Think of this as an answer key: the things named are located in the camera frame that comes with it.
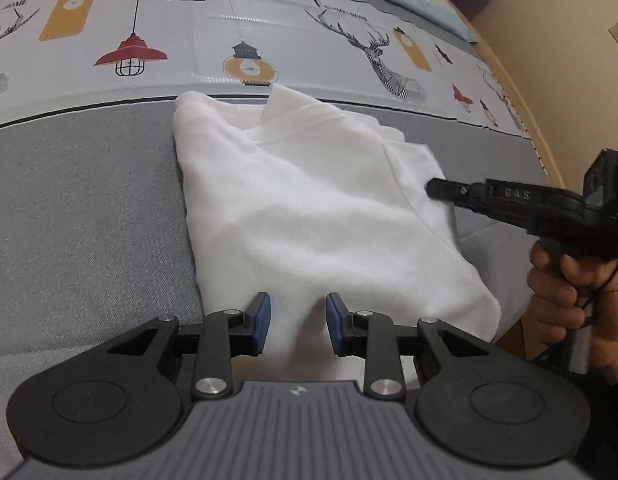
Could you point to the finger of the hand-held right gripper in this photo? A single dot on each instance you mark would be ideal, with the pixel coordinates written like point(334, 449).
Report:
point(509, 200)

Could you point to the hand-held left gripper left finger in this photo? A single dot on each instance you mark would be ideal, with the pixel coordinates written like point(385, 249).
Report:
point(262, 322)

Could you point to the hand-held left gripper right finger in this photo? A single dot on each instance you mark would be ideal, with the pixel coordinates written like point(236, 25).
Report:
point(333, 322)

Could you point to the white shirt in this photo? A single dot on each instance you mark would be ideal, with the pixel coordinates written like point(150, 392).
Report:
point(299, 210)

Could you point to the person's right hand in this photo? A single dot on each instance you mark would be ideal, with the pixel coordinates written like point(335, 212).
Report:
point(604, 320)

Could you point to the grey lamp print bed sheet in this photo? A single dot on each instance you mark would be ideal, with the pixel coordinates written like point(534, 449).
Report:
point(89, 210)

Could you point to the wooden bed frame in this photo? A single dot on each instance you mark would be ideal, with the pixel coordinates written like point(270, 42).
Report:
point(531, 105)

